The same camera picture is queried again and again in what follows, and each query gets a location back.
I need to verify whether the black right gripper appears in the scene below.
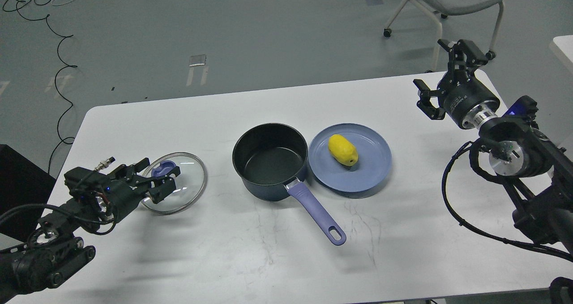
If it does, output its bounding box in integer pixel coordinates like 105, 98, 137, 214
413, 39, 500, 130

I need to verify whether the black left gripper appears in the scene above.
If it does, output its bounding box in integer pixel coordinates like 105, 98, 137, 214
96, 158, 181, 219

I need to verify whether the glass lid purple knob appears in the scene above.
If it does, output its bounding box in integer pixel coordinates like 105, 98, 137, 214
139, 152, 208, 215

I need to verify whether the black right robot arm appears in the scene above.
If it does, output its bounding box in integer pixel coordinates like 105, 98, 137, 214
413, 39, 573, 261

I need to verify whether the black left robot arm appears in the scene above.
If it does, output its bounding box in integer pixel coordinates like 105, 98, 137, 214
0, 157, 181, 304

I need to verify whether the grey office chair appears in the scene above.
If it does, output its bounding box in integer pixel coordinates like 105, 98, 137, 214
383, 0, 505, 60

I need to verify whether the blue round plate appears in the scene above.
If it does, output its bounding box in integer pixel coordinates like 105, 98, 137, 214
308, 123, 392, 193

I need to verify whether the black box left edge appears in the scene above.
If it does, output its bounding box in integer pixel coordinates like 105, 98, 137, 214
0, 144, 56, 242

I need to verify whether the white table corner right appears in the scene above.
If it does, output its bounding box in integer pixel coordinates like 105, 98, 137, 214
549, 35, 573, 74

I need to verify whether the dark blue pot purple handle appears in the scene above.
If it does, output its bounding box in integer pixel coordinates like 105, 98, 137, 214
232, 123, 346, 246

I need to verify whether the black floor cable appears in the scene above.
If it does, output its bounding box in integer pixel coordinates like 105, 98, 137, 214
0, 0, 92, 175

